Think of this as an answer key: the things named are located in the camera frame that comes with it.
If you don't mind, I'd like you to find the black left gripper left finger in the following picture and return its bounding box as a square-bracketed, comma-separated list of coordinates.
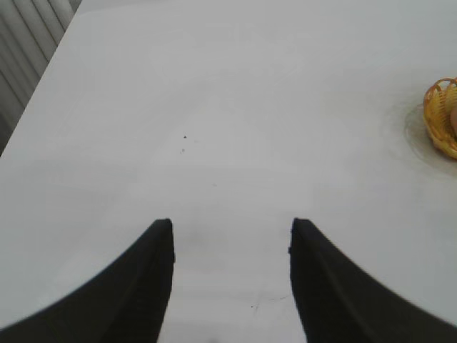
[0, 217, 176, 343]

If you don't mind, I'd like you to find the grey ribbed curtain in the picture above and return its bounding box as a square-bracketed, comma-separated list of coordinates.
[0, 0, 84, 158]

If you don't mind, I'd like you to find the yellow woven plastic basket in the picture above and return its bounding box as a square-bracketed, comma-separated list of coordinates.
[423, 76, 457, 160]

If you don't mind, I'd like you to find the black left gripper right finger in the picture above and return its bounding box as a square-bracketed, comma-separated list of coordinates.
[288, 217, 457, 343]

